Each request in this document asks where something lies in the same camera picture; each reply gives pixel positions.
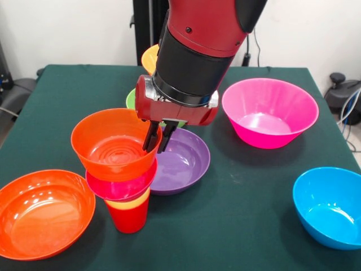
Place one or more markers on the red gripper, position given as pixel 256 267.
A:
pixel 149 107

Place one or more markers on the purple bowl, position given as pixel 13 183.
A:
pixel 183 164

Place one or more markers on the small orange bowl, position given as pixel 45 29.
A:
pixel 110 149

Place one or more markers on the small crimson bowl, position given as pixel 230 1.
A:
pixel 118 189

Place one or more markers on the stack of yellow cups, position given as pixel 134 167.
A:
pixel 127 204

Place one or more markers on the red cup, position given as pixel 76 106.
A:
pixel 128 220

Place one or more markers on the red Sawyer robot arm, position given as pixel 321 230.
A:
pixel 197 51

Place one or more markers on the green bowl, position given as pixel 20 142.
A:
pixel 130 100

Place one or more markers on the large light orange bowl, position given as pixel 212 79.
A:
pixel 150 59

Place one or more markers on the dark green table cloth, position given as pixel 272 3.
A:
pixel 248 169

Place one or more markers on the large magenta bowl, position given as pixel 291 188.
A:
pixel 271 113

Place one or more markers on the large red-orange bowl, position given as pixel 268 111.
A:
pixel 42 217

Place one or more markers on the black chair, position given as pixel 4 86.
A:
pixel 20 90

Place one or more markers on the blue bowl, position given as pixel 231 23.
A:
pixel 330 209

